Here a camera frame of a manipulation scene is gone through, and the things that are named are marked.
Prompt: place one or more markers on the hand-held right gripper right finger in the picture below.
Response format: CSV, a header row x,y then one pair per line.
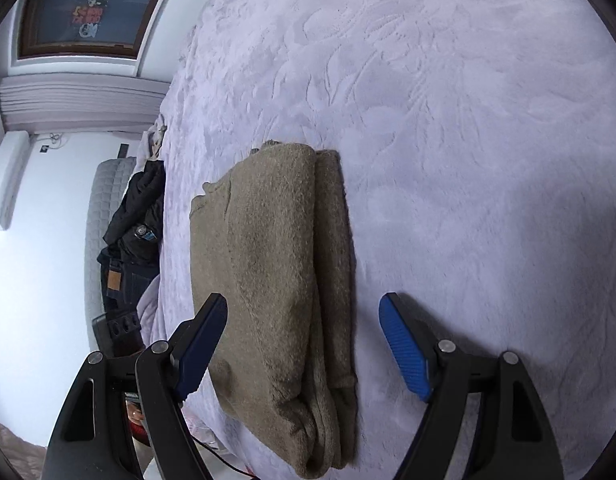
x,y
403,345

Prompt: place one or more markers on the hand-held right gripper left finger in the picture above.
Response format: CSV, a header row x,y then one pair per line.
x,y
202,345

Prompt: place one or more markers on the brown knit sweater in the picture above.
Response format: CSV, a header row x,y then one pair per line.
x,y
273,270

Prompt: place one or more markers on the black belt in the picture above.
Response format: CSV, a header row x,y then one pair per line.
x,y
116,329

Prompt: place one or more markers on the lavender embossed bed blanket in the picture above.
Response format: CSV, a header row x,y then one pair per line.
x,y
463,135

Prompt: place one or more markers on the grey pleated curtain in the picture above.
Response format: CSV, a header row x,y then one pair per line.
x,y
77,105

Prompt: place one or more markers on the dark framed window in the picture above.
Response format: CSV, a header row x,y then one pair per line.
x,y
87,15

